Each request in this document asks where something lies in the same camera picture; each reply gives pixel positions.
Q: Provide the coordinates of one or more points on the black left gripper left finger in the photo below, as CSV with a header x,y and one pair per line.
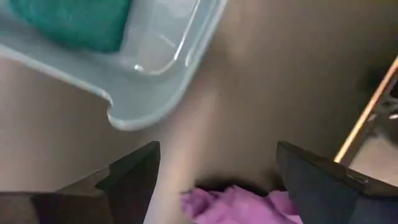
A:
x,y
109,199

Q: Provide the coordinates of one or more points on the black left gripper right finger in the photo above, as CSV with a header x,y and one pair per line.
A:
x,y
335,199

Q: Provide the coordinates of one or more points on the purple microfiber towel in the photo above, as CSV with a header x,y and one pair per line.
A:
x,y
236,208

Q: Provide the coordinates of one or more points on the green microfiber towel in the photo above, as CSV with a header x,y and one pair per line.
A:
x,y
71,21

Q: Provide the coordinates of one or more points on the pale blue plastic basket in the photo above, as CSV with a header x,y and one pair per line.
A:
x,y
140,93

